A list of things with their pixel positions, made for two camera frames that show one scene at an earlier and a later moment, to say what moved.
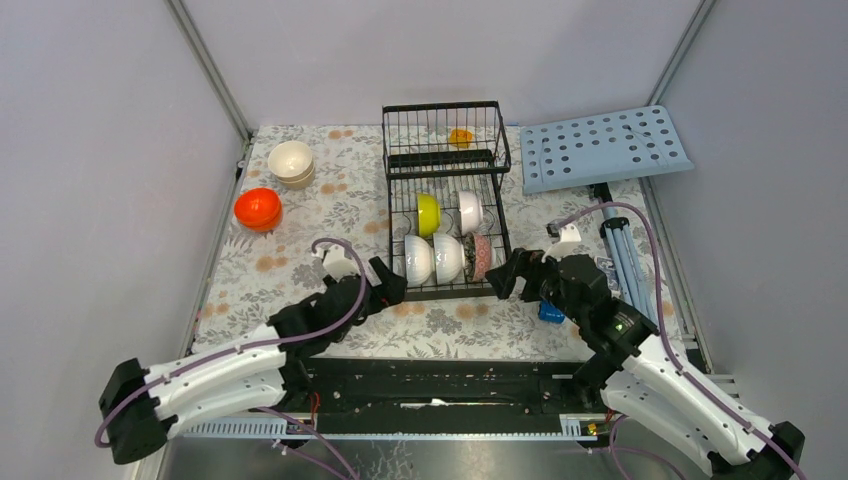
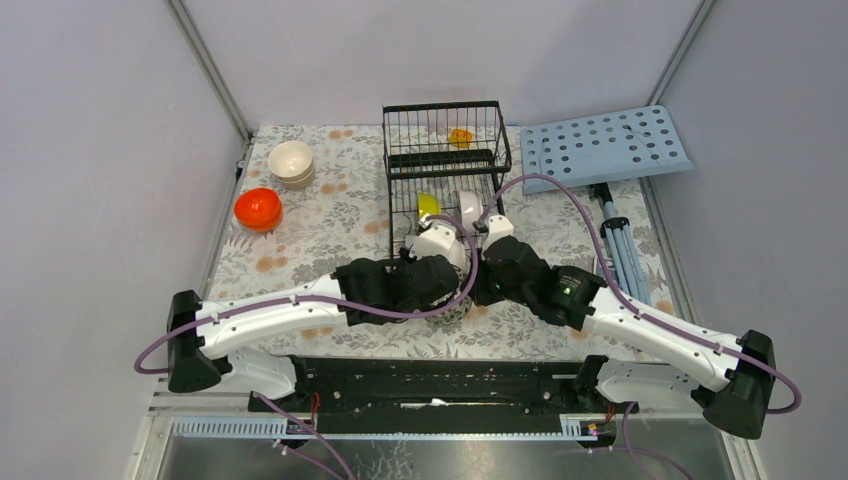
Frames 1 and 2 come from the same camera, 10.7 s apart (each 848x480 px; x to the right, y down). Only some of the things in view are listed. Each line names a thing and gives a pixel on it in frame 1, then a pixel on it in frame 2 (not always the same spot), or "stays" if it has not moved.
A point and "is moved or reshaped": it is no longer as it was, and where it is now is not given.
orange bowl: x=258 y=208 stays
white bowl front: x=471 y=212 stays
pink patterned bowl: x=478 y=256 is moved or reshaped
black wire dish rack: x=448 y=223 stays
